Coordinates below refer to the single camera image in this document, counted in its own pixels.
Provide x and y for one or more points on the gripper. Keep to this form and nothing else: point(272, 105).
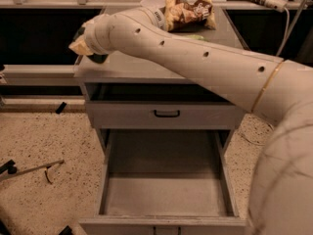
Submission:
point(88, 38)

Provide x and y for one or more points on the green yellow sponge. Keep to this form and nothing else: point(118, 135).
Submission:
point(98, 59)

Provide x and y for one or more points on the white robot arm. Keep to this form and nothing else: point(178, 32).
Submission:
point(276, 90)

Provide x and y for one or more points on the closed grey top drawer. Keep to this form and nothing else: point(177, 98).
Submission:
point(141, 115)

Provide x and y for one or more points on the open grey middle drawer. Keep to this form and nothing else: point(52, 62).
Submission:
point(166, 182)

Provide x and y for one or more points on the small black floor block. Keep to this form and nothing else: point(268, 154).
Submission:
point(60, 108)

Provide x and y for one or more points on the brown yellow chip bag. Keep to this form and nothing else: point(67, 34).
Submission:
point(178, 14)

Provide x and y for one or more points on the green snack bag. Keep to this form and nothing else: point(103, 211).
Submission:
point(196, 37)

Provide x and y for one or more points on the metal rod on floor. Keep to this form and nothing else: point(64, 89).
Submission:
point(20, 173)

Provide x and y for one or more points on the grey horizontal rail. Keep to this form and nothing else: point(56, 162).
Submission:
point(38, 75)

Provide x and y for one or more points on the black drawer handle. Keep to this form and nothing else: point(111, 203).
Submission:
point(167, 114)

